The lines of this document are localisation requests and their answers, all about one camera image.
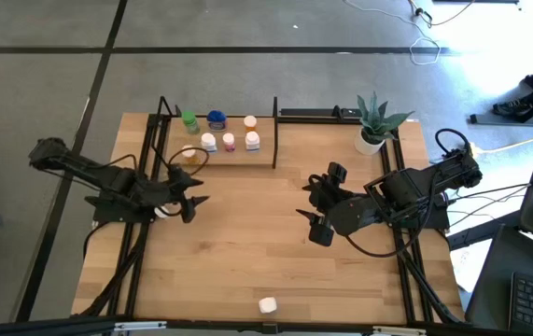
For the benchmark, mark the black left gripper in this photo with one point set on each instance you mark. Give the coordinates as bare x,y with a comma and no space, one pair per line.
178,186

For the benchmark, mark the black metal bar bracket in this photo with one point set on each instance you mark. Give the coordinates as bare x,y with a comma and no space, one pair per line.
308,112

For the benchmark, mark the wooden shelf black metal frame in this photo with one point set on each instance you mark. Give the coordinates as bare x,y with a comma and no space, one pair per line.
247,158

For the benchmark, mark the green plant in white pot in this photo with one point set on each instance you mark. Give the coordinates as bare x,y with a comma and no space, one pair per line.
373,123

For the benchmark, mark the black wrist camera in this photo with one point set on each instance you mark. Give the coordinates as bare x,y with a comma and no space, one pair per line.
321,234
187,214

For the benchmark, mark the white melatonin bottle blue band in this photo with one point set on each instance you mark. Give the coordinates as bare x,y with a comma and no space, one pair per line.
267,305
252,137

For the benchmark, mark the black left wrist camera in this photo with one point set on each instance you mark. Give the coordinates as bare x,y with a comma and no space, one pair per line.
187,214

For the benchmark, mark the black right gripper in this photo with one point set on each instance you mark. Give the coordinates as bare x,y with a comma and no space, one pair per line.
352,212

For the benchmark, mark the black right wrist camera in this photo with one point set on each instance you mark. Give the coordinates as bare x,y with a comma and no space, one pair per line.
321,234

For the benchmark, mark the person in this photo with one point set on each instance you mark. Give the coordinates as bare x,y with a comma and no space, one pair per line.
509,108

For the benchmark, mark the black aluminium rail frame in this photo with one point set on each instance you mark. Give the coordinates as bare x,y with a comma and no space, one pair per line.
429,280
107,214

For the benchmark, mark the black desk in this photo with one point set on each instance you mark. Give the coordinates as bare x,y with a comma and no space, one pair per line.
495,280

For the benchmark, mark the blue cap Tums bottle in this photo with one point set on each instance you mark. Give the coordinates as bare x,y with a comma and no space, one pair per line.
216,117

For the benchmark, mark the white paper sheet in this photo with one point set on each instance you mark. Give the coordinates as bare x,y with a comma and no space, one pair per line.
467,270

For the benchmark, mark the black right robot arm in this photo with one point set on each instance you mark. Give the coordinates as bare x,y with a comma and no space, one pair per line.
415,186

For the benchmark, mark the pink medicine bottle white cap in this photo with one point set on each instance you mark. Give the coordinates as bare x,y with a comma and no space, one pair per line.
228,138

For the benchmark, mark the black crossbar with silver brackets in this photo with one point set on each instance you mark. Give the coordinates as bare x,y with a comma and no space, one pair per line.
247,329

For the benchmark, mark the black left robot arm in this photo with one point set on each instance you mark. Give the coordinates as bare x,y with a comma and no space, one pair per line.
84,170

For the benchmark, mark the green caffeine bottle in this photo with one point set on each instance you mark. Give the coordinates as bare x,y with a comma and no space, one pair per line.
189,117

